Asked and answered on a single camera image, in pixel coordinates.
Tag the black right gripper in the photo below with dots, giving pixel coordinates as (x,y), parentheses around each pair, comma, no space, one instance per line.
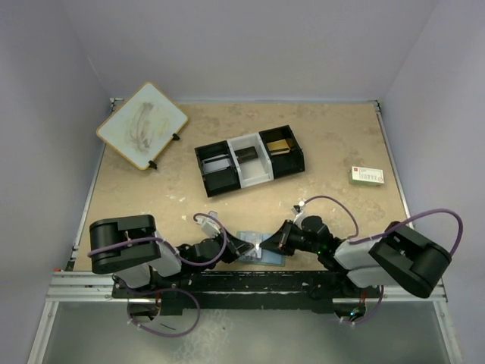
(279,240)

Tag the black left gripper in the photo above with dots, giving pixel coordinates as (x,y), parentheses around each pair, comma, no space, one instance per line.
(235,248)

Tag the green leather card holder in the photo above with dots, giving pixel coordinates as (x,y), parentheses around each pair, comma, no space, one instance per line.
(257,255)

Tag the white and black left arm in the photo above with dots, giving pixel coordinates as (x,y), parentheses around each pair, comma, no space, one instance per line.
(132,249)

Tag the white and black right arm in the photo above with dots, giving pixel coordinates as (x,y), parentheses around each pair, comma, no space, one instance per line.
(401,256)

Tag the silver VIP card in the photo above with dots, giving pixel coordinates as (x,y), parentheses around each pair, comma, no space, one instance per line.
(215,164)

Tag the black card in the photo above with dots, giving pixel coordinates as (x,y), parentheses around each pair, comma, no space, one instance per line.
(246,154)

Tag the gold card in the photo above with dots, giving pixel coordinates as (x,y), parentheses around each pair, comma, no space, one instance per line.
(280,147)

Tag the white card box red logo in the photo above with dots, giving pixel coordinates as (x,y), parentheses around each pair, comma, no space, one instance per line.
(366,176)

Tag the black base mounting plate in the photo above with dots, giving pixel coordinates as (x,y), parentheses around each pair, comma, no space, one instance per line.
(316,291)

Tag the white middle bin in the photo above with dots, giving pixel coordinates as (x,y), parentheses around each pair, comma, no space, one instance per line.
(254,172)

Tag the black bin right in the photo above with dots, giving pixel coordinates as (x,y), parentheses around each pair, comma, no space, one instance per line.
(286,164)

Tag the black bin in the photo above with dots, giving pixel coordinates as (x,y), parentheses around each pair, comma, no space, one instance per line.
(286,164)
(219,182)

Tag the black bin left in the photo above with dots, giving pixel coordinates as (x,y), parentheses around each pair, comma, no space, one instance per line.
(219,182)

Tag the yellow rimmed whiteboard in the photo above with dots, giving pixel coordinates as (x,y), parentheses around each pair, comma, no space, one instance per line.
(142,127)

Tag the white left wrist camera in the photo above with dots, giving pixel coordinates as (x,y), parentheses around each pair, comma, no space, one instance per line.
(208,224)

